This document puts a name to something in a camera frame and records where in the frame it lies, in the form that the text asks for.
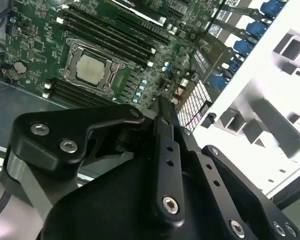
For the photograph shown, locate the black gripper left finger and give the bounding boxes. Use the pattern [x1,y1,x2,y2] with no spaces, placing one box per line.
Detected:
[1,96,188,224]

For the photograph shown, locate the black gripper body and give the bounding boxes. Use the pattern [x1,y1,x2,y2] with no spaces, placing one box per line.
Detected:
[39,151,231,240]

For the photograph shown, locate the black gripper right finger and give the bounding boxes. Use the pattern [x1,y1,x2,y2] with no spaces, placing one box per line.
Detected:
[164,99,300,240]

